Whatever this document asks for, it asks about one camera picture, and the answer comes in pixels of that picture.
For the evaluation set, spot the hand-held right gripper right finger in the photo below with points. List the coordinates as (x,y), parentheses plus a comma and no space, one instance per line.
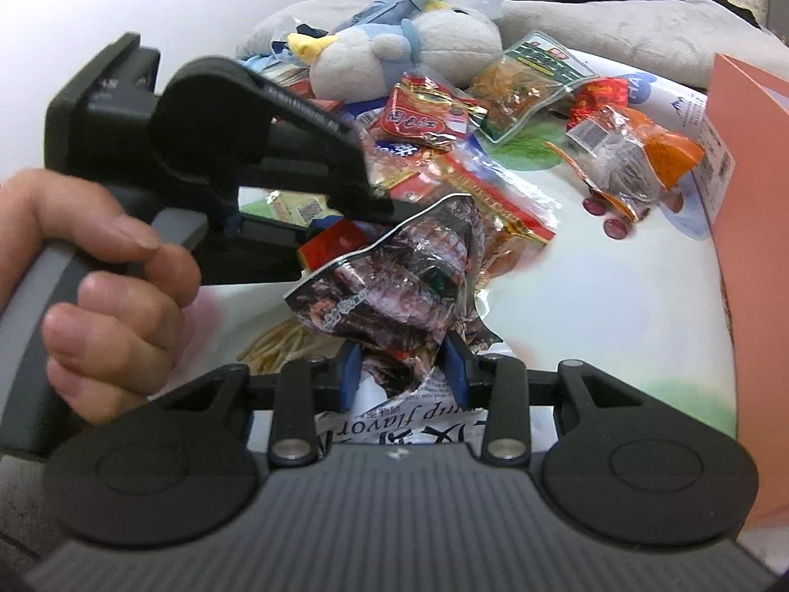
(456,367)

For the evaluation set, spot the red snack packet white label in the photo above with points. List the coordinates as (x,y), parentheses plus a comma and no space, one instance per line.
(425,108)

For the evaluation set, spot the person's left hand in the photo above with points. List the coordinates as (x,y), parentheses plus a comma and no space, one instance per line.
(117,333)

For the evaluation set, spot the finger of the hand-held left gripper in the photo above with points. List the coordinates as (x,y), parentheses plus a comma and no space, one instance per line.
(253,259)
(345,169)

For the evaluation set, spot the clear red trim snack packet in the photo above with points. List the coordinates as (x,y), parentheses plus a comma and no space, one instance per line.
(493,197)

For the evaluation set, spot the small red snack packet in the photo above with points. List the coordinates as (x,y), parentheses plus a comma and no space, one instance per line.
(601,95)

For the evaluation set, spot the pink cardboard box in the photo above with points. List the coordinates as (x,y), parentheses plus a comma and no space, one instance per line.
(758,259)

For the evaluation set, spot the white printed snack packet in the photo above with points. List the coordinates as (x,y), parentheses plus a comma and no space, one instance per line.
(400,425)

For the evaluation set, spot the beige snack packet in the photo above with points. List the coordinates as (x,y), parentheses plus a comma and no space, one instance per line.
(296,206)

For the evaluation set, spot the grey blue penguin plush toy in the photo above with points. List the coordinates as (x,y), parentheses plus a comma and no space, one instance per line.
(431,37)

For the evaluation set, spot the orange clear snack packet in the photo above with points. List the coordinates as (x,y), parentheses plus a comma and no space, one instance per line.
(669,154)

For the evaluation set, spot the dark crinkled snack packet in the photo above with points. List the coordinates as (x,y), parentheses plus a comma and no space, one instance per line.
(394,283)

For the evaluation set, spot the red square snack packet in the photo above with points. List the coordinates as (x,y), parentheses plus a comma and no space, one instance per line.
(333,243)

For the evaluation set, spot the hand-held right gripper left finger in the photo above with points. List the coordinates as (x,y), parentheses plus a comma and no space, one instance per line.
(350,376)

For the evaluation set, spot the green snack packet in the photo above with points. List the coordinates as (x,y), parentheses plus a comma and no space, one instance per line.
(524,83)

